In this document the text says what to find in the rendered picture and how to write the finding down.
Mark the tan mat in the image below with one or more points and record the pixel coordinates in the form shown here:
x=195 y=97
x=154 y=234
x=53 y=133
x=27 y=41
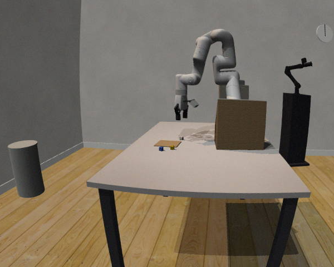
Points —
x=167 y=143

